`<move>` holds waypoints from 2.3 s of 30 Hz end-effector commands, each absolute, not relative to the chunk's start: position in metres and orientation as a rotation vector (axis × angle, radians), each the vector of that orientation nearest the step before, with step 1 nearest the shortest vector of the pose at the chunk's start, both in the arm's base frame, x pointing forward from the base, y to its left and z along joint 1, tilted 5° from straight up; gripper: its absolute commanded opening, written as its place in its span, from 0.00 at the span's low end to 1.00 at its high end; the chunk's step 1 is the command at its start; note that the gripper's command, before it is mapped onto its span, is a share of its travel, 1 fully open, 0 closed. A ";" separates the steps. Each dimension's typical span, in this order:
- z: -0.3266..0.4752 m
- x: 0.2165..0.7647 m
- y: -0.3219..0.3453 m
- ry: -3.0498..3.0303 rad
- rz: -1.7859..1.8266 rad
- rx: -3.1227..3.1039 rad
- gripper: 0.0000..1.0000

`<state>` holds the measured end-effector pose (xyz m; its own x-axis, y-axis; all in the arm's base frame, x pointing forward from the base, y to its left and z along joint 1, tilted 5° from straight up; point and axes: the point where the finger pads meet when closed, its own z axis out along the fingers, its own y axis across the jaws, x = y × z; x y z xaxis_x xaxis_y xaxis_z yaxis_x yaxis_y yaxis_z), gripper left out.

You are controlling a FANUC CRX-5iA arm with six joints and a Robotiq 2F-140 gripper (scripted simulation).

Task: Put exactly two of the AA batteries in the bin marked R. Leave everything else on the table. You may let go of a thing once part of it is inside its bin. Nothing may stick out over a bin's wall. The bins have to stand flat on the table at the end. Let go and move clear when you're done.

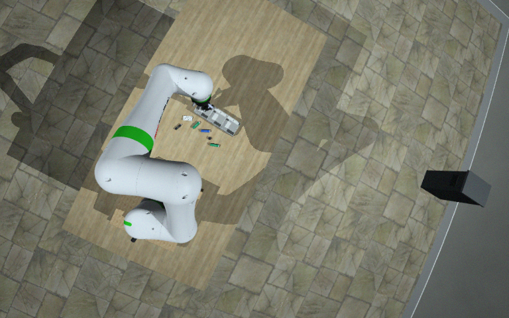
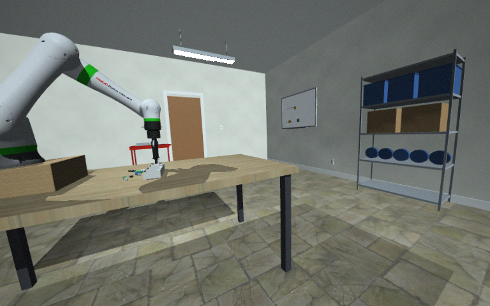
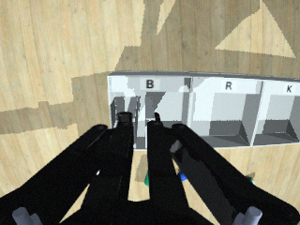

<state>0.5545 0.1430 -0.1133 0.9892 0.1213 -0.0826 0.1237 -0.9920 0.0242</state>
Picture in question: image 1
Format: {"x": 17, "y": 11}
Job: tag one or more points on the white three-compartment bin rack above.
{"x": 229, "y": 126}

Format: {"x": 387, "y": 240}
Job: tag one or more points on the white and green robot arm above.
{"x": 125, "y": 166}

